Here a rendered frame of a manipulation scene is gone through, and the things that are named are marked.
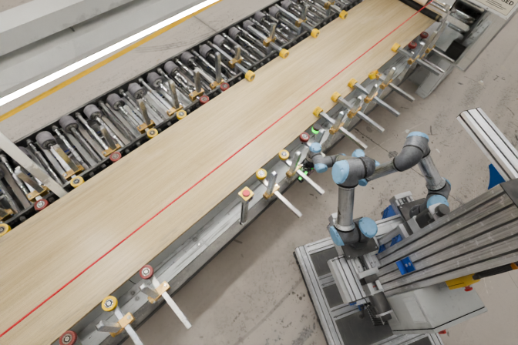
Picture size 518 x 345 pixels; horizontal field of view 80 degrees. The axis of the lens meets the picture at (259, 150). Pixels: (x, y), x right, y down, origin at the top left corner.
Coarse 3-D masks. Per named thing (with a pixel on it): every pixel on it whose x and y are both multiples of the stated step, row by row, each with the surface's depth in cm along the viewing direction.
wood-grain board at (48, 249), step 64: (384, 0) 363; (320, 64) 298; (384, 64) 307; (192, 128) 248; (256, 128) 253; (128, 192) 216; (192, 192) 219; (0, 256) 188; (64, 256) 191; (128, 256) 194; (0, 320) 171; (64, 320) 173
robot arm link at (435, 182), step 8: (408, 136) 184; (416, 136) 179; (424, 136) 179; (408, 144) 178; (416, 144) 176; (424, 144) 178; (424, 152) 180; (424, 160) 184; (424, 168) 188; (432, 168) 188; (424, 176) 194; (432, 176) 190; (440, 176) 194; (432, 184) 194; (440, 184) 193; (448, 184) 198; (432, 192) 196; (440, 192) 194; (448, 192) 196
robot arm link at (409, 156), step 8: (400, 152) 180; (408, 152) 175; (416, 152) 173; (392, 160) 183; (400, 160) 177; (408, 160) 175; (416, 160) 174; (376, 168) 196; (384, 168) 189; (392, 168) 184; (400, 168) 179; (408, 168) 178; (376, 176) 197; (360, 184) 209
